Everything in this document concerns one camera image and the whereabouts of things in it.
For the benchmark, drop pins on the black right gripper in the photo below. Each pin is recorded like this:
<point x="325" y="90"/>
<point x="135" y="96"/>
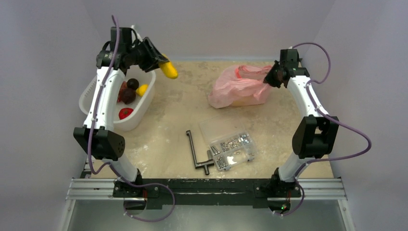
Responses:
<point x="272" y="76"/>

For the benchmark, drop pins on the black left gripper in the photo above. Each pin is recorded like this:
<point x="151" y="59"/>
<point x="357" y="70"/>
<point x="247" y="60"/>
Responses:
<point x="154" y="60"/>

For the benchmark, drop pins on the pink plastic bag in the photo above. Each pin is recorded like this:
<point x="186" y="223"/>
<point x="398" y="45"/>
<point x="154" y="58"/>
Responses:
<point x="237" y="82"/>

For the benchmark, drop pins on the dark purple fake fruit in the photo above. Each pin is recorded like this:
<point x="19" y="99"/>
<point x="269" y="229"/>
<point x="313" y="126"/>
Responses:
<point x="128" y="96"/>

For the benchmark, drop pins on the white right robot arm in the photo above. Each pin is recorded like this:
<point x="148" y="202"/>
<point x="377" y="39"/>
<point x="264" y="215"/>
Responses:
<point x="316" y="133"/>

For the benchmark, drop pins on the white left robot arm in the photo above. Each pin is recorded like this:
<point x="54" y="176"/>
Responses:
<point x="96" y="136"/>

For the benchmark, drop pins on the dark brown fake fruit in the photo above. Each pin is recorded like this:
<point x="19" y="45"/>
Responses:
<point x="133" y="84"/>

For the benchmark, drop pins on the yellow fake lemon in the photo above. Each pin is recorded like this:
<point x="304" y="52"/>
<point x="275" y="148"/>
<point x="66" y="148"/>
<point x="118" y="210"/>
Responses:
<point x="142" y="89"/>

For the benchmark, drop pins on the red fake grape bunch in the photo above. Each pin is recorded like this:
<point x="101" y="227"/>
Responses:
<point x="122" y="89"/>

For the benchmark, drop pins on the red fake tomato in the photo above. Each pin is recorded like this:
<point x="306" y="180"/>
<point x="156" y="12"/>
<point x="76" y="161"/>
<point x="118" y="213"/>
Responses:
<point x="124" y="113"/>

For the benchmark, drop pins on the white plastic basket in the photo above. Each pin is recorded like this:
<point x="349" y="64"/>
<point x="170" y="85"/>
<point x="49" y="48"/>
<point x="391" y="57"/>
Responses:
<point x="139" y="106"/>

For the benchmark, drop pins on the clear plastic screw box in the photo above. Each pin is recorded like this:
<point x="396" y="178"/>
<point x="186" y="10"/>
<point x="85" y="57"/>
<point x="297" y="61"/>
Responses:
<point x="229" y="142"/>

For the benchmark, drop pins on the black metal crank tool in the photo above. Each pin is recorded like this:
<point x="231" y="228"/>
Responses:
<point x="205" y="165"/>

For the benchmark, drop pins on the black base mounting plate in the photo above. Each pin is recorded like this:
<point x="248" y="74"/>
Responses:
<point x="257" y="193"/>

